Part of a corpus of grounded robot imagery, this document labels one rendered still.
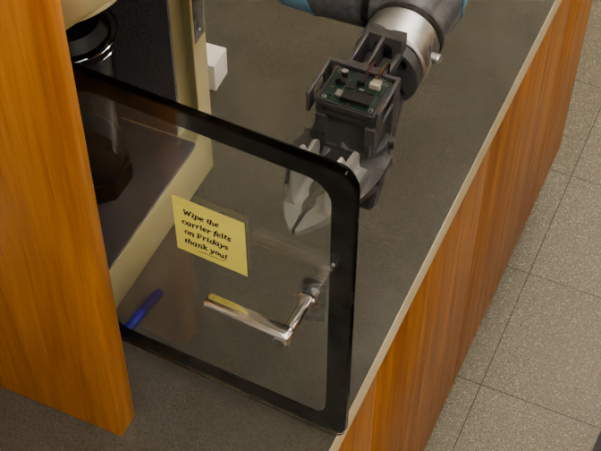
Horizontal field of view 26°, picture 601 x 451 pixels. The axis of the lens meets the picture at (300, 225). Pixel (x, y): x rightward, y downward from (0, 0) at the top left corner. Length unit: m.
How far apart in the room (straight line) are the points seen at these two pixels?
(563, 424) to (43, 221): 1.58
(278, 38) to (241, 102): 0.13
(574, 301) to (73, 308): 1.65
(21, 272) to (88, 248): 0.11
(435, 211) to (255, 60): 0.36
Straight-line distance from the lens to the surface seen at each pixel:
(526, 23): 1.88
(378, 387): 1.73
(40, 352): 1.37
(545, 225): 2.87
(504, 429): 2.56
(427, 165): 1.67
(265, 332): 1.17
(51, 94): 1.04
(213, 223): 1.18
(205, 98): 1.57
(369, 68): 1.18
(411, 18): 1.26
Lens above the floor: 2.16
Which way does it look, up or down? 50 degrees down
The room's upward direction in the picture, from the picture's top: straight up
